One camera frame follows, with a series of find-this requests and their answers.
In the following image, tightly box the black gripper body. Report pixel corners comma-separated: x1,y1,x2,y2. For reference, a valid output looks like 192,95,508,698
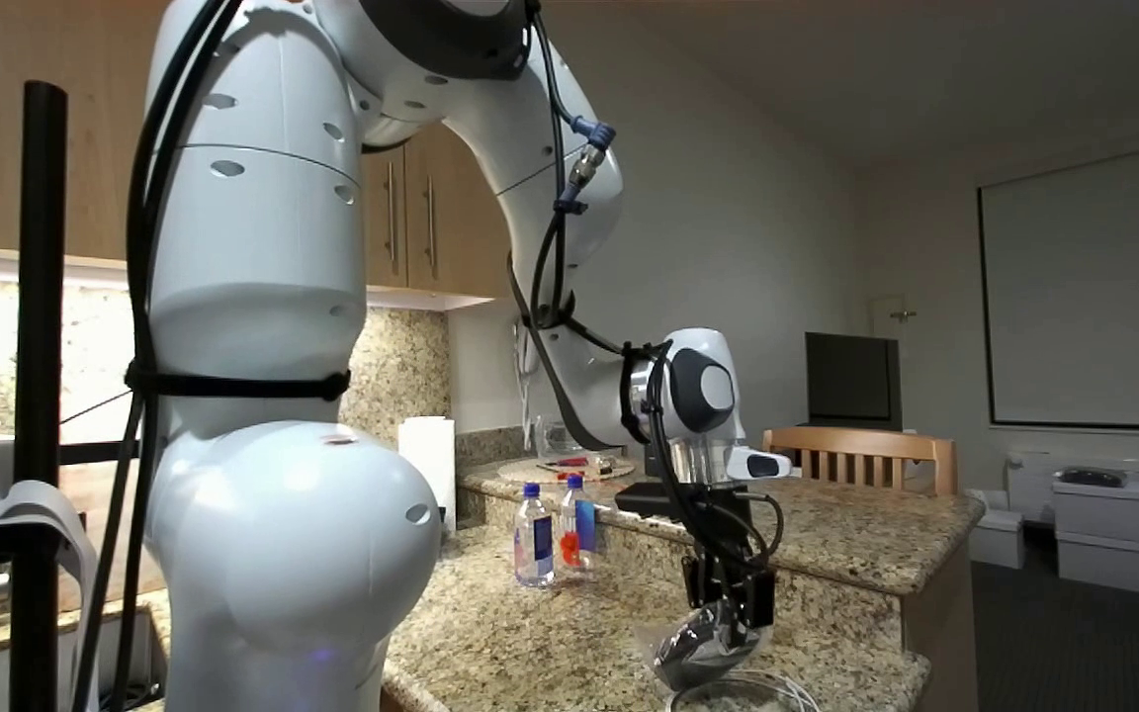
679,510,766,587

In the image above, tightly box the light wooden cutting board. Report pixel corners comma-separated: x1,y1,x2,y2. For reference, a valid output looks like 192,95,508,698
500,451,641,487

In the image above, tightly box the wooden slatted chair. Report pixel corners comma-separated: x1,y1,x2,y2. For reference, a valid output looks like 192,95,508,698
760,425,963,504

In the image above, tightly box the black television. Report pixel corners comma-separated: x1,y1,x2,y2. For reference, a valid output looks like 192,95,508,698
805,328,906,435

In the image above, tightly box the small white box unit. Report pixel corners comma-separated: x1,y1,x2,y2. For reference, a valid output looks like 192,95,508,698
967,487,1028,574

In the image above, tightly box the white paper towel box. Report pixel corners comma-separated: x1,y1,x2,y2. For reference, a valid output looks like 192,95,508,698
395,410,459,537

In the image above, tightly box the small black device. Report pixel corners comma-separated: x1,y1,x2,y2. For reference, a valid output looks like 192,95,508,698
1059,462,1126,492

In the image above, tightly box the large white box unit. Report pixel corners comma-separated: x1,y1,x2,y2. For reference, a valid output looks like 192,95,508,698
1049,468,1139,600

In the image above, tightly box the black vertical pole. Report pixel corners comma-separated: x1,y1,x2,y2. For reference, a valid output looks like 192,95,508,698
8,74,73,712

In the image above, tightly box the large white wall screen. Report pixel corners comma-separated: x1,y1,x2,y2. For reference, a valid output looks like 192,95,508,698
972,136,1139,435

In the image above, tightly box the black arm strap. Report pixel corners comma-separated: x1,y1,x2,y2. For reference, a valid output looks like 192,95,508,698
122,356,357,406

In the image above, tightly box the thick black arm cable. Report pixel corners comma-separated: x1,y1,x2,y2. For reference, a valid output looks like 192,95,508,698
69,0,248,712

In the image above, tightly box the grey fabric strap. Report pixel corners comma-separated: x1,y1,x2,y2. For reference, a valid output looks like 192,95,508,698
0,476,89,571

